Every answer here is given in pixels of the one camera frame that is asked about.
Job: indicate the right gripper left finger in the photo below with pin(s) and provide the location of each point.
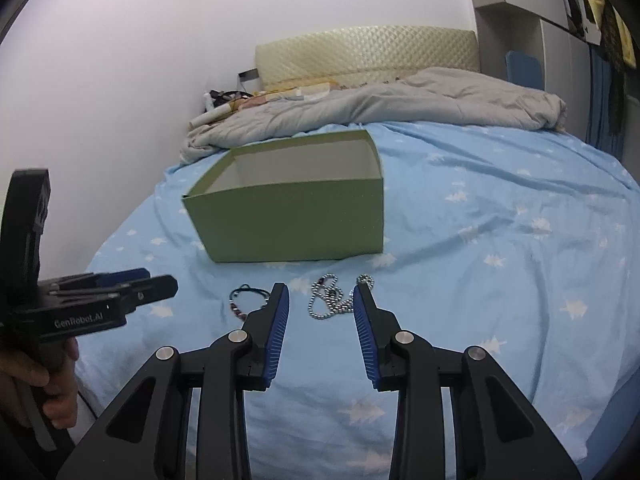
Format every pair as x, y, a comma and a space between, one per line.
266, 328

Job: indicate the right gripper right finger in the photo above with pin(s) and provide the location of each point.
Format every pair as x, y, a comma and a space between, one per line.
376, 329

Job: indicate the person's left hand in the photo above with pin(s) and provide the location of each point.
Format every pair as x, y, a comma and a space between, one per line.
61, 387

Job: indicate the green cardboard box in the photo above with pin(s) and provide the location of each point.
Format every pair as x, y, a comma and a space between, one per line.
309, 198

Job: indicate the blue tree-print bedsheet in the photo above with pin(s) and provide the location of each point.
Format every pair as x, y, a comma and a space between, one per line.
525, 243

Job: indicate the grey duvet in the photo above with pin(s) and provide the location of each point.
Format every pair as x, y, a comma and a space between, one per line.
437, 94

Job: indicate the cream quilted headboard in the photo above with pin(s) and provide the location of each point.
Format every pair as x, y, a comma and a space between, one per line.
353, 56

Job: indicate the blue curtain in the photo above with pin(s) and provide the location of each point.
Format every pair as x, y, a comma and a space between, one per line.
607, 102

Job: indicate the blue chair back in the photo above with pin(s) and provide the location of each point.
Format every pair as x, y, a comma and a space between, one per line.
524, 70

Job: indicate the grey white wardrobe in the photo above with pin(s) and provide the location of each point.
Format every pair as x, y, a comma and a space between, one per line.
540, 29

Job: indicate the yellow hoodie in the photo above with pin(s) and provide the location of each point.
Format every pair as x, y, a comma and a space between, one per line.
614, 31

